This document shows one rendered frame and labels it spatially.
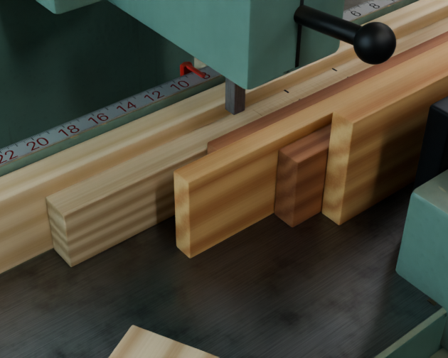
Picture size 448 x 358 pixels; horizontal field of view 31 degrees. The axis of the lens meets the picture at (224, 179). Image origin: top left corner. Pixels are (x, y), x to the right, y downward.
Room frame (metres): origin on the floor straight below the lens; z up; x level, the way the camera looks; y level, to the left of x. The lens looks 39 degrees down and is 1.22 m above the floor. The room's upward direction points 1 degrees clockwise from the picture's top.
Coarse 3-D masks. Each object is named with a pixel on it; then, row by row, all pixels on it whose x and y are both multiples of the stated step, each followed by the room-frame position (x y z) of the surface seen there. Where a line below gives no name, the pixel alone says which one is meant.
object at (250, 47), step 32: (128, 0) 0.43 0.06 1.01; (160, 0) 0.41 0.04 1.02; (192, 0) 0.39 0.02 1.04; (224, 0) 0.37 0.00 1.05; (256, 0) 0.35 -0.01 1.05; (288, 0) 0.37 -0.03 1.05; (320, 0) 0.38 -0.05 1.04; (160, 32) 0.41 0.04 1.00; (192, 32) 0.39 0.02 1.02; (224, 32) 0.37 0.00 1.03; (256, 32) 0.35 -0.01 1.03; (288, 32) 0.37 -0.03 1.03; (224, 64) 0.37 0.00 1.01; (256, 64) 0.35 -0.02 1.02; (288, 64) 0.37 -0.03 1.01
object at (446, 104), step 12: (432, 108) 0.35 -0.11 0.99; (444, 108) 0.35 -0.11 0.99; (432, 120) 0.35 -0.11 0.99; (444, 120) 0.34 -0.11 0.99; (432, 132) 0.35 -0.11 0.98; (444, 132) 0.34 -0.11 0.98; (432, 144) 0.35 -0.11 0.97; (444, 144) 0.34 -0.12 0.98; (420, 156) 0.35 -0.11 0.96; (432, 156) 0.35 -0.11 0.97; (444, 156) 0.34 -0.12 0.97; (420, 168) 0.35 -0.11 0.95; (432, 168) 0.34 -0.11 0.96; (444, 168) 0.34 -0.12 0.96; (420, 180) 0.35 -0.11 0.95
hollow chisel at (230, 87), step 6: (228, 84) 0.41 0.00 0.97; (234, 84) 0.41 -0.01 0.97; (228, 90) 0.41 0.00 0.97; (234, 90) 0.41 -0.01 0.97; (240, 90) 0.41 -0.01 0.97; (228, 96) 0.41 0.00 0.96; (234, 96) 0.41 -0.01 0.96; (240, 96) 0.41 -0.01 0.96; (228, 102) 0.41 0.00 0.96; (234, 102) 0.41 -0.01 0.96; (240, 102) 0.41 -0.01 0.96; (228, 108) 0.41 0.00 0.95; (234, 108) 0.41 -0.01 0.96; (240, 108) 0.41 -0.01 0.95; (234, 114) 0.41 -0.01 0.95
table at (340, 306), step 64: (128, 256) 0.33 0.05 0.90; (256, 256) 0.33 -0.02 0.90; (320, 256) 0.33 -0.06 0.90; (384, 256) 0.34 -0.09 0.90; (0, 320) 0.28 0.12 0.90; (64, 320) 0.28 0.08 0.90; (128, 320) 0.28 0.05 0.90; (192, 320) 0.28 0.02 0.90; (256, 320) 0.29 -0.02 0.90; (320, 320) 0.29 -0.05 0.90; (384, 320) 0.29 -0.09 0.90
